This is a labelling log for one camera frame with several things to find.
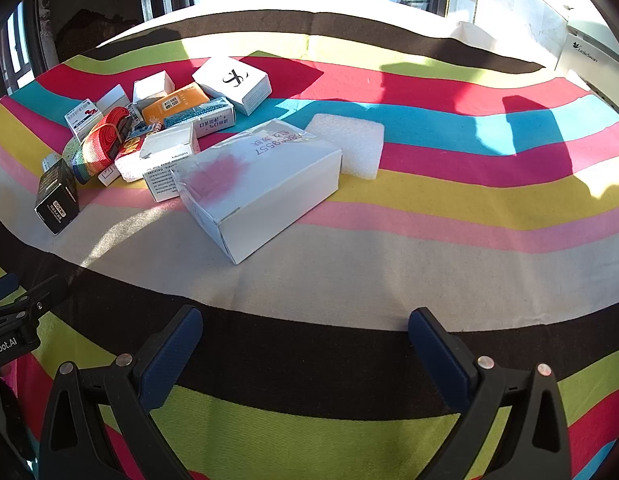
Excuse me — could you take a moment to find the white box grey text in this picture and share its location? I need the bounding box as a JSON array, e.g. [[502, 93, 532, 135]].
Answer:
[[96, 84, 128, 113]]

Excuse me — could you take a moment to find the orange box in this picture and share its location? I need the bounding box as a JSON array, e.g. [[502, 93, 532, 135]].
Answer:
[[142, 84, 210, 126]]

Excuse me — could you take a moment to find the rainbow woven strap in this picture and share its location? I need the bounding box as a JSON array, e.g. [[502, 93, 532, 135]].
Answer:
[[62, 106, 132, 185]]

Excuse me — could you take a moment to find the large white cardboard box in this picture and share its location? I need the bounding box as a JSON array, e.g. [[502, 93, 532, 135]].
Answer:
[[170, 118, 343, 265]]

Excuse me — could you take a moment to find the striped colourful blanket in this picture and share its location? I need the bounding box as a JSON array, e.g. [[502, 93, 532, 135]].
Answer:
[[0, 7, 619, 480]]

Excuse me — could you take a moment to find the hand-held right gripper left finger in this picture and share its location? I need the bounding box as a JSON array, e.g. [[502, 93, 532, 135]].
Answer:
[[38, 305, 205, 480]]

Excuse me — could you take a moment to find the white foam pad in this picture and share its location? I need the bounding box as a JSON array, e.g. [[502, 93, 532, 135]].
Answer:
[[304, 113, 385, 181]]

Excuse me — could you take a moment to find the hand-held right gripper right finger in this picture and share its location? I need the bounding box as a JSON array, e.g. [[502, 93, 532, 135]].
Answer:
[[408, 307, 573, 480]]

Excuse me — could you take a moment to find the white box black brush mark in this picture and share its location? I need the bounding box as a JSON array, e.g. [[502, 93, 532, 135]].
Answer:
[[192, 56, 271, 117]]

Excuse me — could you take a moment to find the red and white packet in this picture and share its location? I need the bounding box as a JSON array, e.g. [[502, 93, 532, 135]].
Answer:
[[114, 134, 155, 182]]

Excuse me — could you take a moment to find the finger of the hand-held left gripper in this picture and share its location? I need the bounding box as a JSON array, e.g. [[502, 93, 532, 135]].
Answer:
[[0, 274, 21, 308], [0, 274, 69, 333]]

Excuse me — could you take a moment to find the plain small white box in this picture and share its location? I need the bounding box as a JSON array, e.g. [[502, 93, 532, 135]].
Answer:
[[132, 71, 176, 105]]

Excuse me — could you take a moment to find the white box with barcode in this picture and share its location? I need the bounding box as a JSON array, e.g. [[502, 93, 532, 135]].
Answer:
[[140, 124, 201, 203]]

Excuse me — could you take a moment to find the white box red mark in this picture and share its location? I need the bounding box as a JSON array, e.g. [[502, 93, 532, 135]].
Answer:
[[64, 100, 104, 142]]

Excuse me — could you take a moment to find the dark framed side window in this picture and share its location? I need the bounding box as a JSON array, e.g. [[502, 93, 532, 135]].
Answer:
[[0, 0, 55, 98]]

